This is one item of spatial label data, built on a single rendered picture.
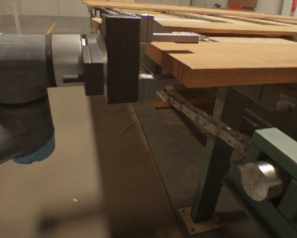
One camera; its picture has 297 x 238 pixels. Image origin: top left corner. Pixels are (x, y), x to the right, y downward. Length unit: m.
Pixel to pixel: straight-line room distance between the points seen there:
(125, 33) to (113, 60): 0.04
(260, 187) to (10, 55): 0.36
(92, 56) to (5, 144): 0.17
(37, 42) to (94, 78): 0.10
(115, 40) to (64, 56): 0.07
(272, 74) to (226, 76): 0.08
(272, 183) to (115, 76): 0.26
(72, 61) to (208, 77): 0.18
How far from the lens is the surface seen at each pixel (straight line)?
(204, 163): 0.97
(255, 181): 0.33
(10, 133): 0.35
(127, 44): 0.34
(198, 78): 0.30
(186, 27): 0.93
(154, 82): 0.37
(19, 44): 0.33
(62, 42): 0.33
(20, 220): 1.28
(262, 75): 0.37
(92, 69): 0.27
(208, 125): 0.75
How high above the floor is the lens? 0.95
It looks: 28 degrees down
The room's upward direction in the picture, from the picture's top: 4 degrees clockwise
